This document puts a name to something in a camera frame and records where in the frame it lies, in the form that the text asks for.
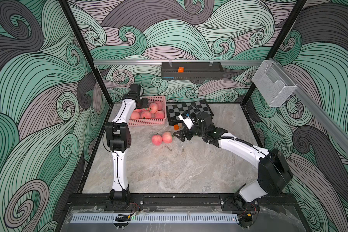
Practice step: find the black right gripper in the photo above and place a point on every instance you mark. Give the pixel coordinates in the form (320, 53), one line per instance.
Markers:
(186, 129)

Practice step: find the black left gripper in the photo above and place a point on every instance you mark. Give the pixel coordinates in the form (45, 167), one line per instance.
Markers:
(145, 102)

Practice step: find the pink perforated plastic basket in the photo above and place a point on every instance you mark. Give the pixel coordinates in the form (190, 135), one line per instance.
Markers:
(153, 120)

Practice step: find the aluminium wall rail right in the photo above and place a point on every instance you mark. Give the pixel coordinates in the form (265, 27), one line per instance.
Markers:
(323, 117)

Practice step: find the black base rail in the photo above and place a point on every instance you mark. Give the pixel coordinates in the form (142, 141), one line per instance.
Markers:
(149, 201)

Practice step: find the black wall shelf tray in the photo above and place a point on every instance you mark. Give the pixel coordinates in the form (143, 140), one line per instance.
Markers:
(195, 72)

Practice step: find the clear acrylic wall holder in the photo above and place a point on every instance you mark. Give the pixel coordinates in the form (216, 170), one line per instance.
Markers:
(273, 83)

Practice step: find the aluminium wall rail back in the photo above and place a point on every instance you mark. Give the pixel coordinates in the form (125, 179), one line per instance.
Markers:
(159, 62)

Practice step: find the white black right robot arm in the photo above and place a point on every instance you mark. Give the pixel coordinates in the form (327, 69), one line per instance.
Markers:
(274, 173)

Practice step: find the black frame post left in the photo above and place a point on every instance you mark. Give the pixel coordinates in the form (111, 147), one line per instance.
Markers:
(80, 39)

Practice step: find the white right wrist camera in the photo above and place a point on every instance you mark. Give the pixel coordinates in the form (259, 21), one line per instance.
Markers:
(188, 120)

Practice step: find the white vented cable duct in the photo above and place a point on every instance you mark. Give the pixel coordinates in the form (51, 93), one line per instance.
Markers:
(217, 218)

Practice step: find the peach pale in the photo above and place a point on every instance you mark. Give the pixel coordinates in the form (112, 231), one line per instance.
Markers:
(167, 137)

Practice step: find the peach with leaf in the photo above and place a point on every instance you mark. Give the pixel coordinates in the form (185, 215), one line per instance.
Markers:
(160, 114)
(154, 107)

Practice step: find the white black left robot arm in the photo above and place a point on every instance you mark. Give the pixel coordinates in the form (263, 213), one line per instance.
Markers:
(118, 139)

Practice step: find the aluminium wall rail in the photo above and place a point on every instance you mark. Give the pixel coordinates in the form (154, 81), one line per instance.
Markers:
(159, 62)
(323, 117)

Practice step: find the peach with leaf back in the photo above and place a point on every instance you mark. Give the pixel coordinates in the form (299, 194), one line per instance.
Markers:
(160, 114)

